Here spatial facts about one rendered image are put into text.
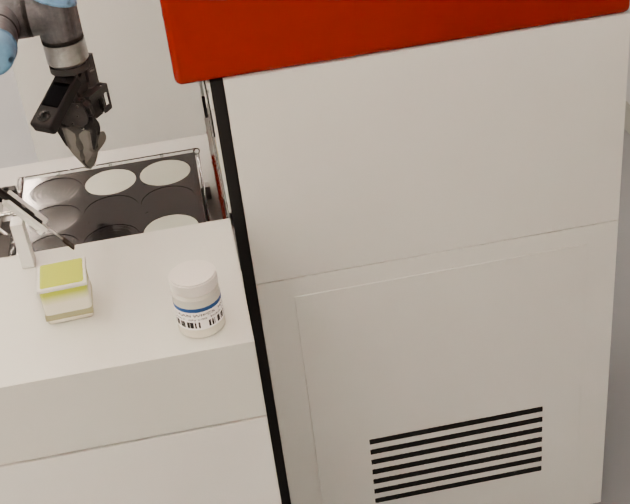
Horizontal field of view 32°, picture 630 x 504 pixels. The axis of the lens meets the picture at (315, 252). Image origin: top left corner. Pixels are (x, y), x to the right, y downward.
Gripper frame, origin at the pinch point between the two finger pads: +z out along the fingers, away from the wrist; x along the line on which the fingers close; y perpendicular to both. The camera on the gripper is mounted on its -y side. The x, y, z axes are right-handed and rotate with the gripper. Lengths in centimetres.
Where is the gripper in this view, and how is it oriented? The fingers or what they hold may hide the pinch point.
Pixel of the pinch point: (86, 164)
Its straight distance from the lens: 213.2
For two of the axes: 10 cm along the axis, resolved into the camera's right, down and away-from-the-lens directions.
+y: 3.9, -5.5, 7.4
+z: 1.0, 8.3, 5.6
